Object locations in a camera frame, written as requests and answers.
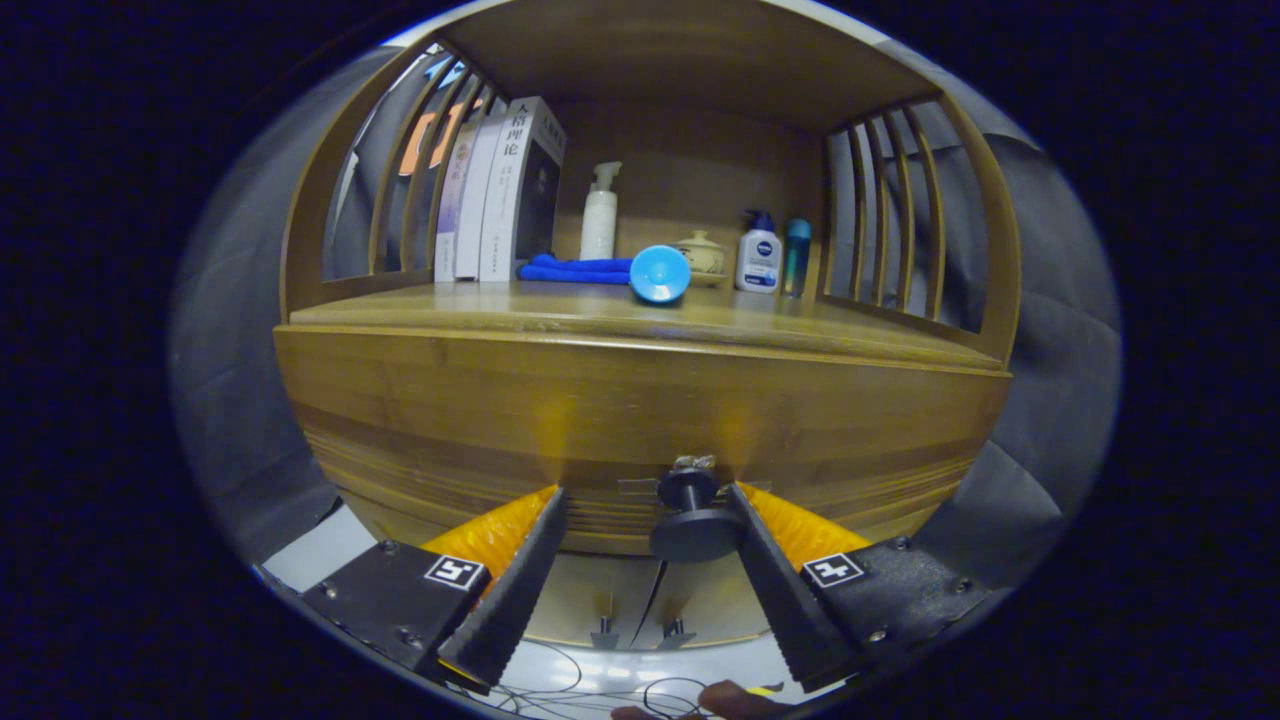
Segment beige lidded teacup with saucer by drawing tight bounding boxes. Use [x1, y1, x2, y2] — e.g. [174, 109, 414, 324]
[672, 230, 729, 288]

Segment floor cables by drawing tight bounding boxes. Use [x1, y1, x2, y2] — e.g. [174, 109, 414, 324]
[490, 560, 721, 716]

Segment black backdrop cloth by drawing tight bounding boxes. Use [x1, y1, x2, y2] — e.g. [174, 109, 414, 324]
[170, 40, 1121, 591]

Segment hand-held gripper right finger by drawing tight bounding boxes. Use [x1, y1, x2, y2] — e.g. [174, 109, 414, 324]
[728, 481, 993, 695]

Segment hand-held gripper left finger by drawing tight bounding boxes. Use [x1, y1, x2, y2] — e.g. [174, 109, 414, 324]
[300, 485, 569, 693]

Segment blue cosmetic tube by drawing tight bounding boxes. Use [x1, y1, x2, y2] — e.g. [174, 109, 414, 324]
[629, 245, 692, 304]

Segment thin purple book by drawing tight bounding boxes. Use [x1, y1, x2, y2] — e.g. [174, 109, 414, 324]
[434, 125, 479, 283]

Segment wooden countertop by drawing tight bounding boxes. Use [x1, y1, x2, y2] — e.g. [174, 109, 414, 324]
[288, 280, 1006, 371]

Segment thin white book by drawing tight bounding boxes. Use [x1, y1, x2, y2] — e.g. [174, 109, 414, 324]
[455, 112, 511, 281]

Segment thick white and black book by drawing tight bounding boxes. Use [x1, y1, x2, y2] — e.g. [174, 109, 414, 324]
[478, 96, 568, 283]

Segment wooden cabinet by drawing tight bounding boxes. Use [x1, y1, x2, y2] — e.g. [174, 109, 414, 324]
[280, 0, 1023, 651]

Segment blue folded cloth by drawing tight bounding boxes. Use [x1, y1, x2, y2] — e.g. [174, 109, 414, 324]
[517, 253, 636, 286]

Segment white pump bottle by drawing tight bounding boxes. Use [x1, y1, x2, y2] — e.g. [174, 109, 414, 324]
[580, 162, 623, 262]

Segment slim teal bottle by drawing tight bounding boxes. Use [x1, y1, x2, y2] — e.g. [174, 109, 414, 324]
[783, 218, 813, 298]

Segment wooden cabinet door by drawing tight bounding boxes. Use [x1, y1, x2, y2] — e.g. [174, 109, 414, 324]
[525, 555, 661, 649]
[650, 575, 776, 649]

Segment wooden drawer with black knob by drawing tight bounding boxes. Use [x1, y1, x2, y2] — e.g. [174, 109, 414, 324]
[273, 325, 1013, 563]

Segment white lotion bottle blue cap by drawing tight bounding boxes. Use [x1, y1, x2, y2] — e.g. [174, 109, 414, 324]
[735, 210, 783, 294]

